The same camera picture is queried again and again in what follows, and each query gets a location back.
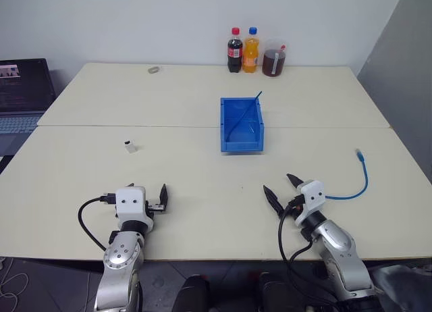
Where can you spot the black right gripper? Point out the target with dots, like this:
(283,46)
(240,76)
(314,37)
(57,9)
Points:
(294,201)

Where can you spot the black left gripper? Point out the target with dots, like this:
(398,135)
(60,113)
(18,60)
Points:
(156,207)

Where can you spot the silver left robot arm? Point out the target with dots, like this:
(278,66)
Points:
(121,258)

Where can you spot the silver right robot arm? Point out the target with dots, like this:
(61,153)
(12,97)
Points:
(341,251)

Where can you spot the small white black adapter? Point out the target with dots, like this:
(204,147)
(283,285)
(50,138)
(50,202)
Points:
(131,147)

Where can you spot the blue plastic storage bin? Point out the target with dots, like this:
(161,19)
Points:
(241,123)

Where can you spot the dark rounded shape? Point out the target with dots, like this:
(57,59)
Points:
(193,293)

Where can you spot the small clear plastic piece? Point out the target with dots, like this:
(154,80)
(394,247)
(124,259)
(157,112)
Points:
(154,70)

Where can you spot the clear jar brown liquid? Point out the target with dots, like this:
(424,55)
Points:
(274,60)

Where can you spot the orange soda bottle blue cap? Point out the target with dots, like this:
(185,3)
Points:
(251,53)

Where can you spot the cola bottle red cap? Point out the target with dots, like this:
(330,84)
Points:
(234,52)

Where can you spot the open grey laptop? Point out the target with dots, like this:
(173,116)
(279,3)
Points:
(20,89)

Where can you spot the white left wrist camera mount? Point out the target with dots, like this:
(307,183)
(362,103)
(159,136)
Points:
(130,204)

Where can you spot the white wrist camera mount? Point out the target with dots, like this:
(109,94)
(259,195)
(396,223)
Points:
(130,204)
(312,197)

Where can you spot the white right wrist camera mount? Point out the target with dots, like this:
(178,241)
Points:
(312,197)

